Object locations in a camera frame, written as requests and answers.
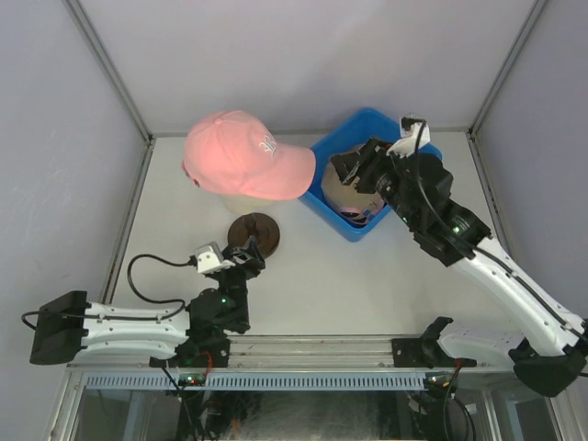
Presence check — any dark round wooden stand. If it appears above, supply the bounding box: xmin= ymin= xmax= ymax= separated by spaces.
xmin=227 ymin=212 xmax=280 ymax=258

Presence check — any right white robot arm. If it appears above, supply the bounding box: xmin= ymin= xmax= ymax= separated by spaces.
xmin=330 ymin=138 xmax=587 ymax=398

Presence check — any pink baseball cap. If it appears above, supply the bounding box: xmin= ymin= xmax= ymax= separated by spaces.
xmin=182 ymin=110 xmax=316 ymax=201

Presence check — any aluminium mounting rail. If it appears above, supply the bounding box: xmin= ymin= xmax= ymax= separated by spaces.
xmin=66 ymin=333 xmax=520 ymax=369

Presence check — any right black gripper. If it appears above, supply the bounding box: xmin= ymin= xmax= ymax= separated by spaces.
xmin=331 ymin=137 xmax=421 ymax=229

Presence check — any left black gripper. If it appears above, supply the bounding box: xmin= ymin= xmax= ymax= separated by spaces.
xmin=211 ymin=237 xmax=264 ymax=330

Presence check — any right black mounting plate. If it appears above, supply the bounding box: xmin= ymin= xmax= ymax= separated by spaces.
xmin=391 ymin=337 xmax=456 ymax=368

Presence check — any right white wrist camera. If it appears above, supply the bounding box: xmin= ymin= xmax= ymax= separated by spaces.
xmin=386 ymin=113 xmax=431 ymax=157

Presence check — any blue plastic bin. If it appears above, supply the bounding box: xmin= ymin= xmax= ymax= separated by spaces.
xmin=301 ymin=107 xmax=453 ymax=243

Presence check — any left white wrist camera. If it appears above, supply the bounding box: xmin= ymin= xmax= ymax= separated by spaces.
xmin=194 ymin=242 xmax=236 ymax=275

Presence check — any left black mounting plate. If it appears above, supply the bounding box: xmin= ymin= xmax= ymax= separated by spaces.
xmin=149 ymin=338 xmax=231 ymax=368

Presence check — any perforated grey cable duct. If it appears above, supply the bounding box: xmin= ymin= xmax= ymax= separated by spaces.
xmin=84 ymin=370 xmax=426 ymax=391

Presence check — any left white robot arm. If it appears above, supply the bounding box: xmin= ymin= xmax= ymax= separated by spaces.
xmin=29 ymin=236 xmax=266 ymax=368

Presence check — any beige cap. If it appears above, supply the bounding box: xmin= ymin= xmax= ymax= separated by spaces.
xmin=321 ymin=161 xmax=385 ymax=214

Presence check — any black mounting plate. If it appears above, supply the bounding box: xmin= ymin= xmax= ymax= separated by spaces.
xmin=149 ymin=338 xmax=231 ymax=368
xmin=391 ymin=337 xmax=456 ymax=368

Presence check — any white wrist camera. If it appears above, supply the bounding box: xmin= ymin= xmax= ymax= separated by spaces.
xmin=194 ymin=242 xmax=236 ymax=275
xmin=386 ymin=113 xmax=431 ymax=157

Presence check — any beige mannequin head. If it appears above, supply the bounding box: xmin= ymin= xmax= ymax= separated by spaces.
xmin=220 ymin=195 xmax=276 ymax=216

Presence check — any left black camera cable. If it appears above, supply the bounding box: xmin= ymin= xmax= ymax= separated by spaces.
xmin=126 ymin=254 xmax=197 ymax=310

